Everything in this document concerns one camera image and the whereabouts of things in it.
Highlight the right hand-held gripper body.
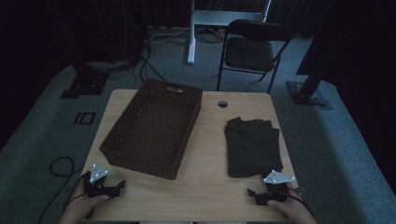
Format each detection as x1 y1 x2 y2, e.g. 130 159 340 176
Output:
261 169 297 206

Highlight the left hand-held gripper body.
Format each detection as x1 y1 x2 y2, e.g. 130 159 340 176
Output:
82 163 110 200

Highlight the dark cloth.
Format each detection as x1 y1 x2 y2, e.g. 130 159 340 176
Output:
224 116 284 179

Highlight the brown woven basket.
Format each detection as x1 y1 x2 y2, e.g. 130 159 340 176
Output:
99 77 205 181

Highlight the person's right hand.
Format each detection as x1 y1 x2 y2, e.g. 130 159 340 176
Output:
266 182 318 224

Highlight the person's left hand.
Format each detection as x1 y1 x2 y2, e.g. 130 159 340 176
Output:
59 179 110 224

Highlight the black metal stand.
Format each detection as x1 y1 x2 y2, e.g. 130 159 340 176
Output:
60 60 110 100
286 29 332 110

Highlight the black folding chair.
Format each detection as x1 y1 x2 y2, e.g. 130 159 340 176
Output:
216 19 294 94

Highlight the dark computer tower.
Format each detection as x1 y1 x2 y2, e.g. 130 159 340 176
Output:
122 0 149 62

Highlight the black floor cable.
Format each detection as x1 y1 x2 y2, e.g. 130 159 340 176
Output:
37 156 86 224

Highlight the bundle of floor cables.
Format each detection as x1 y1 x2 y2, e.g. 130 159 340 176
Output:
106 26 226 90

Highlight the white metal desk frame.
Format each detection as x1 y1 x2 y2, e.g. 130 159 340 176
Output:
187 0 273 65

